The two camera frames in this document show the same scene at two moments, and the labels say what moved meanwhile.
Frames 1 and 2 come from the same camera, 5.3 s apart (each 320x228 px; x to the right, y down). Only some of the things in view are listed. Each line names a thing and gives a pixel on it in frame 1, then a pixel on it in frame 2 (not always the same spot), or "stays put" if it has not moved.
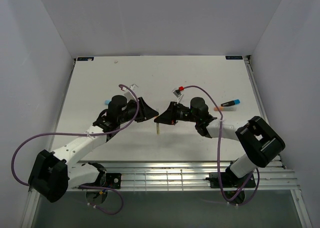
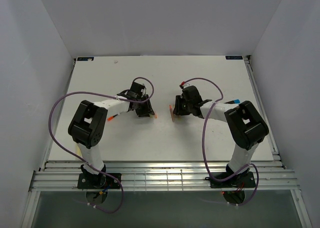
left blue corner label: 85,59 stays put
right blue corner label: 234,57 stays put
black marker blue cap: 231,103 stays put
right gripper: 170,116 → 178,110
